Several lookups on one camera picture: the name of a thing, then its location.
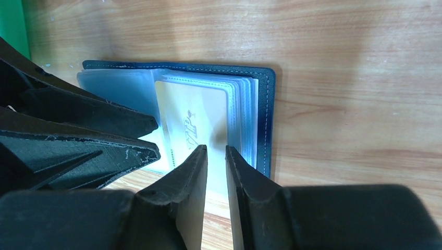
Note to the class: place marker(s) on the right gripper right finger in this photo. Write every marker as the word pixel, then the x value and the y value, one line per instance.
pixel 265 215

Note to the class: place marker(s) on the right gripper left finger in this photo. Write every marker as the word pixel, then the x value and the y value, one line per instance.
pixel 168 214

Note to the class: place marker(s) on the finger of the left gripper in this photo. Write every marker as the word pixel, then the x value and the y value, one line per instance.
pixel 42 155
pixel 30 90

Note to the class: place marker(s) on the yellow VIP card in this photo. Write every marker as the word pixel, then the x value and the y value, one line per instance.
pixel 191 116

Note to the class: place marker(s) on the navy blue card holder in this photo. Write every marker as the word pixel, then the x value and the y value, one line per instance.
pixel 131 84

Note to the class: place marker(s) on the green plastic bin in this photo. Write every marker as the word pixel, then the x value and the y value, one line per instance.
pixel 13 26

